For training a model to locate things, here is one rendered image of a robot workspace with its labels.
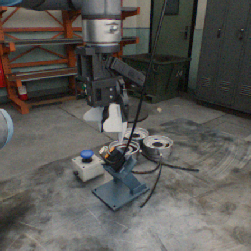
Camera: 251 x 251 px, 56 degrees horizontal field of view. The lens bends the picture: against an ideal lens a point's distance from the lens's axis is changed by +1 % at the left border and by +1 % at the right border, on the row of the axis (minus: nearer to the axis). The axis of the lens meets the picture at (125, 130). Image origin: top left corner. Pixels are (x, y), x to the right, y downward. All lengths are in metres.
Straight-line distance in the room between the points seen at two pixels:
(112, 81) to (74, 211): 0.34
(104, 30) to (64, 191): 0.44
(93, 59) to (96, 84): 0.05
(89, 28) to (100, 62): 0.07
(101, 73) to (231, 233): 0.45
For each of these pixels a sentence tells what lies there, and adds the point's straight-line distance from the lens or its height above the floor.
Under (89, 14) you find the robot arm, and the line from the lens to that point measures 0.47.
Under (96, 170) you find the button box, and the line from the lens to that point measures 0.72.
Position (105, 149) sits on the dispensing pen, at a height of 0.95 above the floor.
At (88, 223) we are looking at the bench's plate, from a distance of 0.60.
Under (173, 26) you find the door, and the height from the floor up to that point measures 1.16.
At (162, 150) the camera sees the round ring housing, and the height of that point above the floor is 0.83.
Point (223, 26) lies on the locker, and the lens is 3.73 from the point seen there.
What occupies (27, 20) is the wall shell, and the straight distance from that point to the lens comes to 4.51.
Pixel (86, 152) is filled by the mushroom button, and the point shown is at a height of 0.87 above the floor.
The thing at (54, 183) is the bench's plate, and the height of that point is 0.80.
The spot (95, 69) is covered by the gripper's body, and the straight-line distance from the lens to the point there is 0.48.
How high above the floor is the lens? 1.23
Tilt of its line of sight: 25 degrees down
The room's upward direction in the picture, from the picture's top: straight up
